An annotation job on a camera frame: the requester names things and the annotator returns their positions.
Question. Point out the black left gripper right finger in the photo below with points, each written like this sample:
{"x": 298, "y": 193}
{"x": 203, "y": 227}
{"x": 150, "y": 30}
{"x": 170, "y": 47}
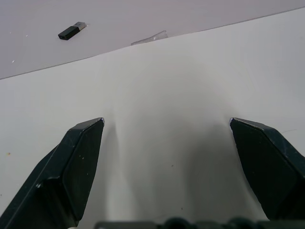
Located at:
{"x": 269, "y": 167}

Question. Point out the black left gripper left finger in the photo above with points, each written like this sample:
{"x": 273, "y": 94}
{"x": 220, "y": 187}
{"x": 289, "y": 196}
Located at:
{"x": 59, "y": 171}

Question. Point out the black USB dongle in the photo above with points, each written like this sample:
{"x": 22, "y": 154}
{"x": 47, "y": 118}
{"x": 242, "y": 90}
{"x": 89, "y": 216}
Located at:
{"x": 71, "y": 30}

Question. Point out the clear tape strip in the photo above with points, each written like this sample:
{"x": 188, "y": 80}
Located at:
{"x": 150, "y": 38}

